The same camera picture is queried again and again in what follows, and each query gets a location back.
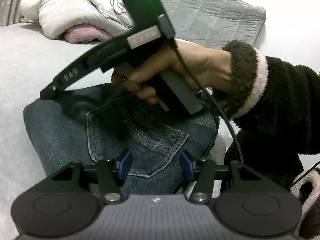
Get dark blue jeans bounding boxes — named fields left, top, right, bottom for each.
left=24, top=82, right=220, bottom=198

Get person's dark fleece robe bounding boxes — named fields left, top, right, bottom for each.
left=224, top=129, right=320, bottom=240

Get grey quilted headboard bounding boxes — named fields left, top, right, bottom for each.
left=100, top=0, right=267, bottom=53

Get pink blanket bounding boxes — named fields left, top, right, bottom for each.
left=21, top=17, right=112, bottom=44

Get grey white patterned duvet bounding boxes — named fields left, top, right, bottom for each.
left=19, top=0, right=135, bottom=40

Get grey star print curtain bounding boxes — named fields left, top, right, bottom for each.
left=0, top=0, right=50, bottom=27

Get black cable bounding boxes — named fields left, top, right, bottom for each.
left=171, top=39, right=245, bottom=164
left=290, top=160, right=320, bottom=188

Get grey pillow with cartoon print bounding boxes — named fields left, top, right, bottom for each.
left=66, top=0, right=134, bottom=29

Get person's right hand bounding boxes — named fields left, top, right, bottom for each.
left=111, top=39, right=234, bottom=105

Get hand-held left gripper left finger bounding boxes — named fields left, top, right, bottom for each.
left=46, top=149, right=133, bottom=203

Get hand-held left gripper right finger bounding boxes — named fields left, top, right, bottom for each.
left=179, top=149, right=268, bottom=203

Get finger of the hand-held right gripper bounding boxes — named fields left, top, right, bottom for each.
left=40, top=81, right=67, bottom=101

